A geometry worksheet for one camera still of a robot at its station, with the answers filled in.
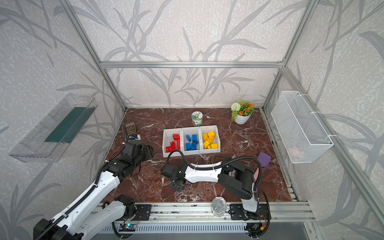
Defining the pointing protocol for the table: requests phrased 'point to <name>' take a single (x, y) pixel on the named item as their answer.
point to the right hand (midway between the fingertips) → (177, 177)
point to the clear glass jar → (219, 206)
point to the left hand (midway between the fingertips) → (151, 144)
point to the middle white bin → (191, 140)
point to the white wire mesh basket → (301, 134)
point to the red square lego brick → (176, 136)
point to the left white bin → (172, 140)
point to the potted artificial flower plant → (241, 111)
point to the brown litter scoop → (131, 128)
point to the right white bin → (209, 141)
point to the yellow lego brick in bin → (211, 133)
